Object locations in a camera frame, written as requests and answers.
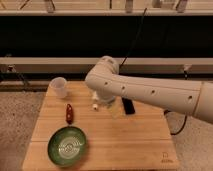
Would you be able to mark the green frying pan red handle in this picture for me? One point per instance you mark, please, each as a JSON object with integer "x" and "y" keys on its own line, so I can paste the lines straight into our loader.
{"x": 68, "y": 144}

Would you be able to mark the translucent white plastic cup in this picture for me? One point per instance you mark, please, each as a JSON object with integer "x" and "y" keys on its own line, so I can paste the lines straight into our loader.
{"x": 58, "y": 85}

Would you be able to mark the black smartphone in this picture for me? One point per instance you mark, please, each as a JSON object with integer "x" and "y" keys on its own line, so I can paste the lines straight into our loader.
{"x": 128, "y": 106}

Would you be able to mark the white tube with cap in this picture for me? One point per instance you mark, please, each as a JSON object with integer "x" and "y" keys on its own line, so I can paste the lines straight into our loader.
{"x": 95, "y": 100}

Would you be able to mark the wooden cutting board table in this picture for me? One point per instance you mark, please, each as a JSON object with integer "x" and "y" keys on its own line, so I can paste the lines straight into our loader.
{"x": 131, "y": 142}

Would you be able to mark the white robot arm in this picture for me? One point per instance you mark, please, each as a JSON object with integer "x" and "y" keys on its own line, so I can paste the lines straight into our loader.
{"x": 192, "y": 98}

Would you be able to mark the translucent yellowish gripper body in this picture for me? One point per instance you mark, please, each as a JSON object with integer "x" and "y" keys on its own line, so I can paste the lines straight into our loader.
{"x": 114, "y": 109}

